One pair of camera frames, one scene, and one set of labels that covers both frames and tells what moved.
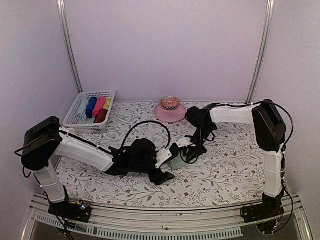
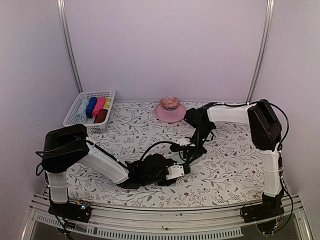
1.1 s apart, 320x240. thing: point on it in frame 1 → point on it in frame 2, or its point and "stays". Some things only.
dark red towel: x=101 y=116 stays
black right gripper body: x=203 y=132 stays
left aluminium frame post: x=64 y=22 stays
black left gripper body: x=139 y=168 → x=150 y=181
